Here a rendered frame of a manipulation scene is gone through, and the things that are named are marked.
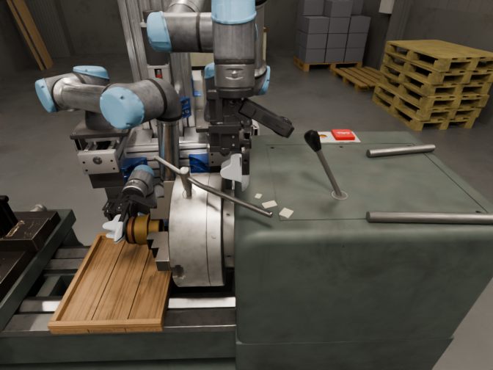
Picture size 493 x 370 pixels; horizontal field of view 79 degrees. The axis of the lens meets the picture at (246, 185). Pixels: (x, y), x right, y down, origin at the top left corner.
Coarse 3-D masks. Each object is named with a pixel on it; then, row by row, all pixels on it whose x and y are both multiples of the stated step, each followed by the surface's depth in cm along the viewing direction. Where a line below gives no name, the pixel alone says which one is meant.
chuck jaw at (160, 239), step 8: (152, 232) 82; (160, 232) 82; (152, 240) 80; (160, 240) 79; (152, 248) 77; (160, 248) 77; (168, 248) 77; (160, 256) 74; (168, 256) 74; (160, 264) 74; (168, 264) 74; (176, 272) 74
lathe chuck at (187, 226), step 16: (192, 176) 80; (208, 176) 80; (176, 192) 74; (176, 208) 71; (192, 208) 72; (176, 224) 70; (192, 224) 70; (176, 240) 70; (192, 240) 70; (176, 256) 71; (192, 256) 71; (192, 272) 73
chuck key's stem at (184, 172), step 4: (180, 168) 68; (184, 168) 68; (188, 168) 68; (180, 172) 67; (184, 172) 67; (188, 172) 67; (180, 176) 68; (184, 176) 67; (188, 176) 68; (184, 180) 68; (184, 184) 70; (188, 184) 70; (184, 188) 71; (188, 188) 71; (188, 192) 72
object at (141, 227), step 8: (144, 216) 84; (128, 224) 82; (136, 224) 82; (144, 224) 82; (152, 224) 83; (160, 224) 88; (128, 232) 82; (136, 232) 81; (144, 232) 81; (128, 240) 82; (136, 240) 82; (144, 240) 82
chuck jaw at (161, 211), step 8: (168, 184) 83; (168, 192) 83; (160, 200) 83; (168, 200) 83; (152, 208) 83; (160, 208) 83; (168, 208) 83; (152, 216) 83; (160, 216) 83; (168, 216) 83
